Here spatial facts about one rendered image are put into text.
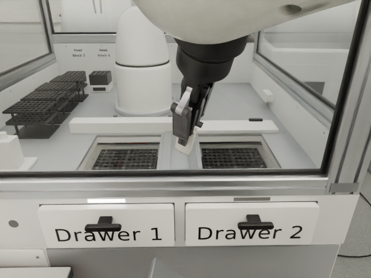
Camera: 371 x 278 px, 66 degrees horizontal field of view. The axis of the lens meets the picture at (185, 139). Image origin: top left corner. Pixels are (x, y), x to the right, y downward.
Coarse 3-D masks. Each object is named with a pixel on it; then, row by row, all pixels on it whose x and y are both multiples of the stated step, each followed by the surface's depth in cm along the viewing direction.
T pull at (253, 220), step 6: (246, 216) 62; (252, 216) 61; (258, 216) 61; (240, 222) 60; (246, 222) 60; (252, 222) 60; (258, 222) 60; (264, 222) 60; (270, 222) 60; (240, 228) 59; (246, 228) 59; (252, 228) 59; (258, 228) 59; (264, 228) 59; (270, 228) 59
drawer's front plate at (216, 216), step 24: (192, 216) 62; (216, 216) 62; (240, 216) 62; (264, 216) 63; (288, 216) 63; (312, 216) 63; (192, 240) 65; (216, 240) 65; (240, 240) 66; (264, 240) 66; (288, 240) 66
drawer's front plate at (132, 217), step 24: (48, 216) 61; (72, 216) 62; (96, 216) 62; (120, 216) 62; (144, 216) 62; (168, 216) 62; (48, 240) 65; (72, 240) 65; (96, 240) 65; (120, 240) 65; (144, 240) 65; (168, 240) 65
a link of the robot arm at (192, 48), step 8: (176, 40) 34; (232, 40) 31; (240, 40) 32; (248, 40) 33; (184, 48) 33; (192, 48) 32; (200, 48) 32; (208, 48) 32; (216, 48) 32; (224, 48) 32; (232, 48) 32; (240, 48) 33; (200, 56) 33; (208, 56) 33; (216, 56) 33; (224, 56) 33; (232, 56) 33
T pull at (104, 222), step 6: (102, 216) 61; (108, 216) 61; (102, 222) 60; (108, 222) 60; (84, 228) 59; (90, 228) 58; (96, 228) 58; (102, 228) 59; (108, 228) 59; (114, 228) 59; (120, 228) 59
